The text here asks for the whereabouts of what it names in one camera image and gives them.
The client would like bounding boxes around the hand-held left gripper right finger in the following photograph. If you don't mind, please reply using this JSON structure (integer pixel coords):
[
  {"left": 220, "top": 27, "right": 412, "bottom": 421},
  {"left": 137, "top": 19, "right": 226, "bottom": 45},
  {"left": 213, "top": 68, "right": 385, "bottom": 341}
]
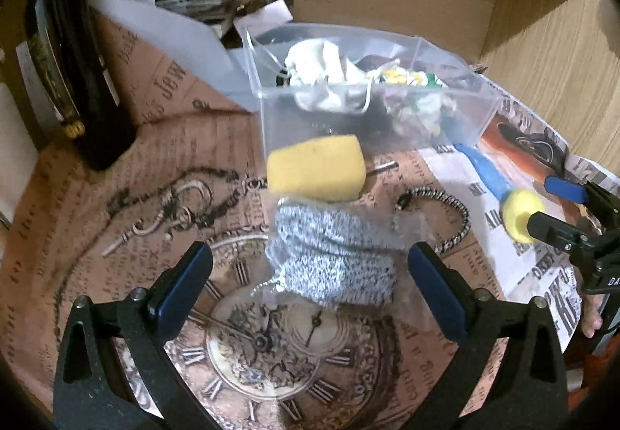
[{"left": 407, "top": 241, "right": 568, "bottom": 430}]

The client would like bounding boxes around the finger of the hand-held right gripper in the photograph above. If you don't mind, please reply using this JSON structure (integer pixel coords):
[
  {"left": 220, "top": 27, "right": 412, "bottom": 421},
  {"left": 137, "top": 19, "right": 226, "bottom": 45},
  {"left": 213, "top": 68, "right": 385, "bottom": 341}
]
[
  {"left": 543, "top": 175, "right": 620, "bottom": 223},
  {"left": 527, "top": 211, "right": 605, "bottom": 257}
]

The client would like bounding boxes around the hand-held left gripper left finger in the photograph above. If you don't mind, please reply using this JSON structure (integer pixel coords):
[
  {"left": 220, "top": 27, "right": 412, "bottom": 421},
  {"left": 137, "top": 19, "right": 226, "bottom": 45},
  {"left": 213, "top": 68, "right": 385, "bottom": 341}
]
[{"left": 52, "top": 241, "right": 220, "bottom": 430}]

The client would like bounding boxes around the blue-handled yellow sponge brush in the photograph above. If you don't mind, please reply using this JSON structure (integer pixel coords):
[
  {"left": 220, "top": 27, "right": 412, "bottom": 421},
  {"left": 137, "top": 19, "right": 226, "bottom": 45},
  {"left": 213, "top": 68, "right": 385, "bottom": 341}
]
[{"left": 454, "top": 142, "right": 547, "bottom": 245}]

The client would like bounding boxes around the grey knit cloth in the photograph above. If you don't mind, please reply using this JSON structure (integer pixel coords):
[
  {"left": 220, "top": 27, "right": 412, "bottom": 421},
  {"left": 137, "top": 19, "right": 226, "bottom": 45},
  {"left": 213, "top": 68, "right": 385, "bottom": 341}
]
[{"left": 252, "top": 196, "right": 437, "bottom": 317}]

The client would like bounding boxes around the yellow sponge block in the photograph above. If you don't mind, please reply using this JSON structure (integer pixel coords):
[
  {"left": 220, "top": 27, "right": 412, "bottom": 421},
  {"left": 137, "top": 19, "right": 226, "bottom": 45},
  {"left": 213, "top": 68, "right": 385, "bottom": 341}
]
[{"left": 267, "top": 135, "right": 367, "bottom": 203}]

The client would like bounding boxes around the clear plastic box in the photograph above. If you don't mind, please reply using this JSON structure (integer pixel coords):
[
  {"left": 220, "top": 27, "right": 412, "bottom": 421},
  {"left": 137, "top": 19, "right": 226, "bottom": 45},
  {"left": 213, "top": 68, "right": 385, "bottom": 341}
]
[{"left": 244, "top": 22, "right": 500, "bottom": 155}]

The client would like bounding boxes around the person's right hand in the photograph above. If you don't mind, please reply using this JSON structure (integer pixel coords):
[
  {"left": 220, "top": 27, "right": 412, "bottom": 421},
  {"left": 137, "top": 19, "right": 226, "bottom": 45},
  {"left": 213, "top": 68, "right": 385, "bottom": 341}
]
[{"left": 579, "top": 296, "right": 606, "bottom": 340}]

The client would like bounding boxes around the clock printed brown mat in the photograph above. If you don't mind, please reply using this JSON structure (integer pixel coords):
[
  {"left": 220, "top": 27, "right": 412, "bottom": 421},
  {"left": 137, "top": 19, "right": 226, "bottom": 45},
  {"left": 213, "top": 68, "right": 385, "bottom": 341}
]
[{"left": 0, "top": 20, "right": 534, "bottom": 430}]

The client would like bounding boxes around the newspaper printed sheet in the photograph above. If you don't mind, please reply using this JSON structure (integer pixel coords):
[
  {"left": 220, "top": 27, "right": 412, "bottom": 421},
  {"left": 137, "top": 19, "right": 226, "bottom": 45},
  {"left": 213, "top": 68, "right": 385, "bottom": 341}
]
[{"left": 417, "top": 83, "right": 620, "bottom": 356}]

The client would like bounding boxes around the green yellow crumpled packet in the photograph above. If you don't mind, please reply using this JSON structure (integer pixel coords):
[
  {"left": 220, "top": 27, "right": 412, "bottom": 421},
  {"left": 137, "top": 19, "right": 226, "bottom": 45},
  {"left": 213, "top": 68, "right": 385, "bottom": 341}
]
[{"left": 373, "top": 64, "right": 459, "bottom": 133}]

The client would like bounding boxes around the dark glass bottle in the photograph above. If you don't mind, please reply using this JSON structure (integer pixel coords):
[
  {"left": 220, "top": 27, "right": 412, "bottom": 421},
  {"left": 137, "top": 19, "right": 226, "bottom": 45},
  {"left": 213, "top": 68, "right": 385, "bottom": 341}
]
[{"left": 26, "top": 0, "right": 138, "bottom": 172}]

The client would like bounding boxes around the white crumpled cloth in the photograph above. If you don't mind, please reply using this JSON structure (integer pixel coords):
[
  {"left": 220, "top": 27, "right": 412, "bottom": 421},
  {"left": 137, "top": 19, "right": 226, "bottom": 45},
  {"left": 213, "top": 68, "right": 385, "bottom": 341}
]
[{"left": 283, "top": 39, "right": 375, "bottom": 112}]

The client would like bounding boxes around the white card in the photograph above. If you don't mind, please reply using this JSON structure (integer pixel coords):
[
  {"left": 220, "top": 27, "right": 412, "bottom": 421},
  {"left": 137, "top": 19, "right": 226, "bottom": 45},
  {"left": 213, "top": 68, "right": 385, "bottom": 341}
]
[{"left": 232, "top": 0, "right": 295, "bottom": 37}]

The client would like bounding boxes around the bundle of grey markers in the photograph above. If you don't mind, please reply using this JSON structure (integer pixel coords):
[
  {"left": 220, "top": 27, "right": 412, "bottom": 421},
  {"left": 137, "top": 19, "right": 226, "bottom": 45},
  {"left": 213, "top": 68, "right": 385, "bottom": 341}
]
[{"left": 155, "top": 0, "right": 241, "bottom": 21}]

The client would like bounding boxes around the braided metal bracelet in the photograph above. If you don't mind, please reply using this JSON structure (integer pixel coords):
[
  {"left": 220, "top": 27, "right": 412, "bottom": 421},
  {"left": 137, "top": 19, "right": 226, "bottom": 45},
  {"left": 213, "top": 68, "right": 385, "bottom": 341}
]
[{"left": 396, "top": 187, "right": 472, "bottom": 257}]

